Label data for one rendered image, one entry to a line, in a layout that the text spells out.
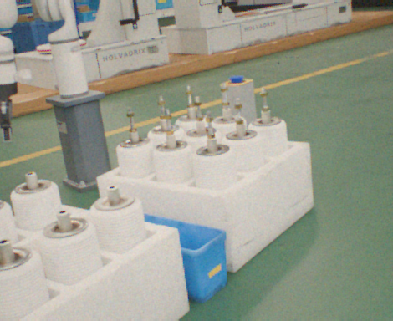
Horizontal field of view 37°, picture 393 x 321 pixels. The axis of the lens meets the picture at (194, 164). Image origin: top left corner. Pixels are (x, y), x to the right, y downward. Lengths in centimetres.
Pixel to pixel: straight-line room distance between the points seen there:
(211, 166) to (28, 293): 52
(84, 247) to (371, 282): 58
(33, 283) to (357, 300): 61
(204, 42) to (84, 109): 229
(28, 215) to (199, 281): 37
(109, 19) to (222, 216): 272
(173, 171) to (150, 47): 250
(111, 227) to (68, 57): 93
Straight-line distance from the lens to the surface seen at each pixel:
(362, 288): 123
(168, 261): 111
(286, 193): 146
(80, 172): 195
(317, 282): 125
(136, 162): 142
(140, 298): 107
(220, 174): 128
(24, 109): 338
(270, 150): 147
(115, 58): 368
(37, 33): 595
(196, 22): 415
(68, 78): 190
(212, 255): 120
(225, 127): 152
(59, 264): 100
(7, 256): 94
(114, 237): 106
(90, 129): 193
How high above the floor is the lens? 63
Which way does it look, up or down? 18 degrees down
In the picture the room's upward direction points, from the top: 7 degrees counter-clockwise
